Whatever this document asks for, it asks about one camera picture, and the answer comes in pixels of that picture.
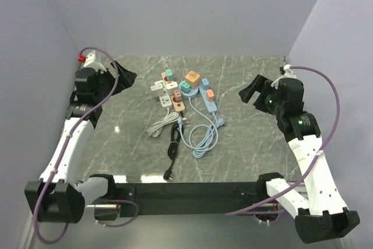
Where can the white cube power strip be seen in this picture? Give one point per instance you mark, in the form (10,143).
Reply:
(158,90)

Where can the teal charger on beige strip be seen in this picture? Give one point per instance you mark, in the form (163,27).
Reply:
(169,74)

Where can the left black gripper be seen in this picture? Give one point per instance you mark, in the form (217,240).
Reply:
(125,80)

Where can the black base bar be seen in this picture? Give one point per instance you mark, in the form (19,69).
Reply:
(188,198)

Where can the pink charger plug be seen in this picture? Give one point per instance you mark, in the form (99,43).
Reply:
(210,95)

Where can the beige power strip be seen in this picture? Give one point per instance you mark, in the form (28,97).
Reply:
(172,96)

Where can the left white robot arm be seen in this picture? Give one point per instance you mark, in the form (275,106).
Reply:
(54,197)

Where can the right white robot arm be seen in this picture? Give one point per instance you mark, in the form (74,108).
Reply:
(323,214)

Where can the blue power strip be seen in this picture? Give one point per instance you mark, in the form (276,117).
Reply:
(210,106)

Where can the round blue socket hub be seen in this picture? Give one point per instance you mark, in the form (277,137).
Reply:
(192,94)

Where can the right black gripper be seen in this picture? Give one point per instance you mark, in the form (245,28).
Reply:
(257,84)

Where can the orange cube charger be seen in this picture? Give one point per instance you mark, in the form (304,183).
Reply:
(193,79)

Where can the teal charger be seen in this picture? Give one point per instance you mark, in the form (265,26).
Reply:
(169,74)
(185,87)

